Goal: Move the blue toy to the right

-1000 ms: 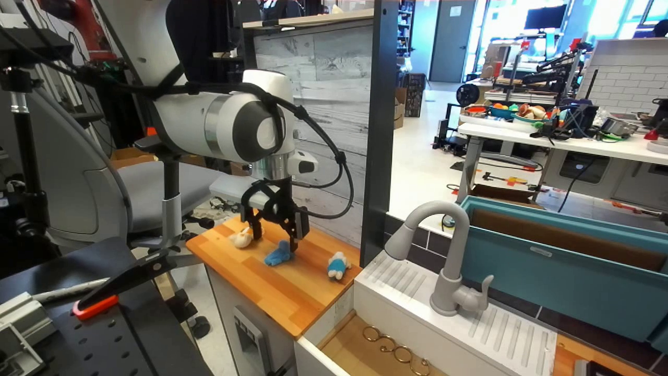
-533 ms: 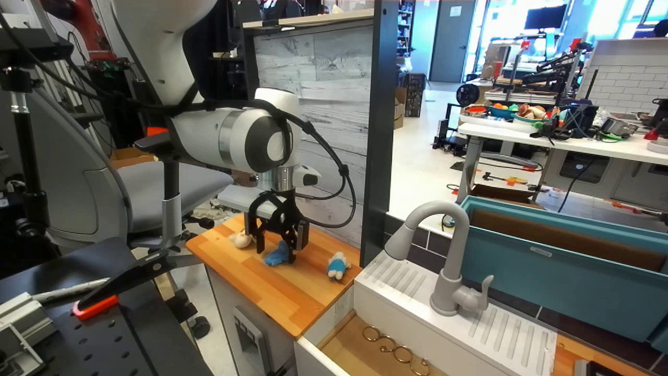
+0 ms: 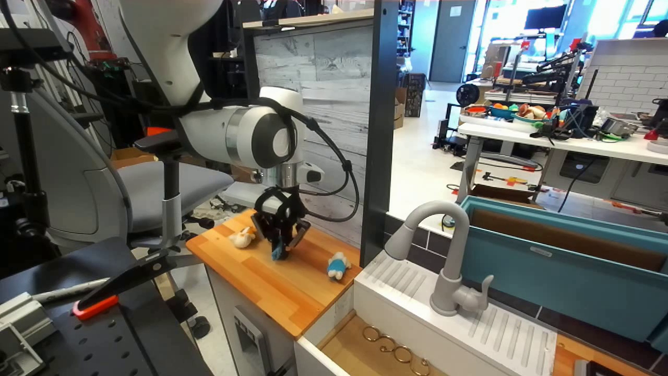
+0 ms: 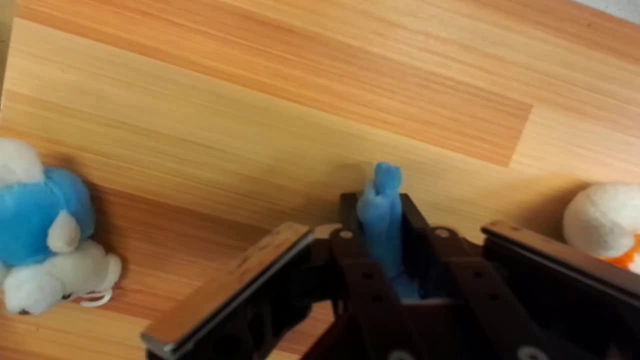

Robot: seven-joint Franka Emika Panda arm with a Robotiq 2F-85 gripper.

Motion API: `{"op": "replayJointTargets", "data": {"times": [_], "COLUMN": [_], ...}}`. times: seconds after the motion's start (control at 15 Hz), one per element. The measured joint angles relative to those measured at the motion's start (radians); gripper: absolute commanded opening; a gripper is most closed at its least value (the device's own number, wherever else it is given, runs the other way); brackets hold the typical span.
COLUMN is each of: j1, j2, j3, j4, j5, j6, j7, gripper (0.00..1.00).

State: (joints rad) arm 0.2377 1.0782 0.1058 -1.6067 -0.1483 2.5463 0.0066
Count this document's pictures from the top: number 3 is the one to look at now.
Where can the dark computer monitor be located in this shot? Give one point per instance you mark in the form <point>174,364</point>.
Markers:
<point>544,17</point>

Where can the black vertical post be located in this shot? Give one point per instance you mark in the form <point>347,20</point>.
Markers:
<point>379,138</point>

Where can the black camera stand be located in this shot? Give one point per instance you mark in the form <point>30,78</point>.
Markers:
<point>27,153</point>

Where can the grey office chair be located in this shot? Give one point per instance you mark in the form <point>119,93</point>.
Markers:
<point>89,180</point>

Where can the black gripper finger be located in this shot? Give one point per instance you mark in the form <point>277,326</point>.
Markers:
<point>299,234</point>
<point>275,240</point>

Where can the grey faucet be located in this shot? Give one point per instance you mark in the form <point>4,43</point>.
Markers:
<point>451,279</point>

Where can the black perforated board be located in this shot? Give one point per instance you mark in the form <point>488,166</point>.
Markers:
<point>104,342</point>

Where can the white cluttered work table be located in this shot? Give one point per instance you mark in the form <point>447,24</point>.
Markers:
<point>556,143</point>

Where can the wooden top kitchen cabinet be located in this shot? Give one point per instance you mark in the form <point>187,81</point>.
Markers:
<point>277,294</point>

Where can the silver aluminium block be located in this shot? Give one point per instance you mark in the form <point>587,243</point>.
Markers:
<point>21,326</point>

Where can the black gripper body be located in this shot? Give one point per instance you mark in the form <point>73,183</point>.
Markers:
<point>275,207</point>

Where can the marble pattern backsplash panel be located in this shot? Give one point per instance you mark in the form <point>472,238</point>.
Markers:
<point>326,76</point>

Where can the blue and white plush toy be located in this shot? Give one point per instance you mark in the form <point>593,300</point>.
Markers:
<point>337,267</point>

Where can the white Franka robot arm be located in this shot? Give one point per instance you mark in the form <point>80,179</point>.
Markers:
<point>201,132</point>

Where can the grey door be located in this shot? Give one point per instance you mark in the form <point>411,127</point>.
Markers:
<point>451,43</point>

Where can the cream yellow plush toy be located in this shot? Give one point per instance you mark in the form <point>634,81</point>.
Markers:
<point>243,238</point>

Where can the white brick pattern panel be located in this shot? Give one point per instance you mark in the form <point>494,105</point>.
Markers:
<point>626,76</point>

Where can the white toy sink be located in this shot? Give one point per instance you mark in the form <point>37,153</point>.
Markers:
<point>431,320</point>

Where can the teal storage bin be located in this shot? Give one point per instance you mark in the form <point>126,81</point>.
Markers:
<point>556,272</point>

